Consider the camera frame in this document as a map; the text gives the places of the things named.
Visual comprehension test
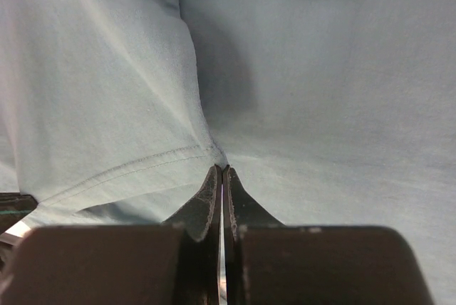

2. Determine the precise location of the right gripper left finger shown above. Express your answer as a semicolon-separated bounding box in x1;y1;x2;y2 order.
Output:
6;166;222;305

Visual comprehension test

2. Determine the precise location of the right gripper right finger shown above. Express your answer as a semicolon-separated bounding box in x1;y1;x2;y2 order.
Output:
223;167;433;304

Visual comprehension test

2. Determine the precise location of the grey-blue t-shirt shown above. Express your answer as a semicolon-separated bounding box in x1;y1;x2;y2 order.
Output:
1;0;455;304

